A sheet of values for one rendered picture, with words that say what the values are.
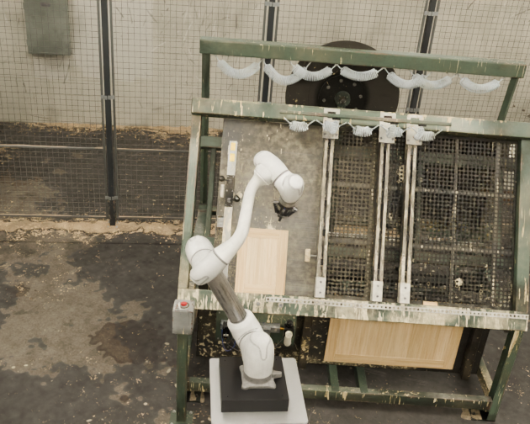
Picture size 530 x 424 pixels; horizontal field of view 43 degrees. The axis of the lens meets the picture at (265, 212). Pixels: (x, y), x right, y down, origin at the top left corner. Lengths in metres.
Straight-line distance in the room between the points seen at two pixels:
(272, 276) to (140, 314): 1.60
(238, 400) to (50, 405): 1.64
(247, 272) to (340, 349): 0.93
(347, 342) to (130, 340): 1.66
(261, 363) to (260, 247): 0.93
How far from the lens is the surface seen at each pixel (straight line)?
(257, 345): 3.50
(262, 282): 4.20
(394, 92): 4.79
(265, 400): 3.58
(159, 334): 5.27
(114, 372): 4.97
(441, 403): 4.83
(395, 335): 4.67
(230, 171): 4.22
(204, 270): 3.19
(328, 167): 4.26
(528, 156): 4.60
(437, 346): 4.79
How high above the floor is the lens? 3.32
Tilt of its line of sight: 28 degrees down
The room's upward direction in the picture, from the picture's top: 5 degrees clockwise
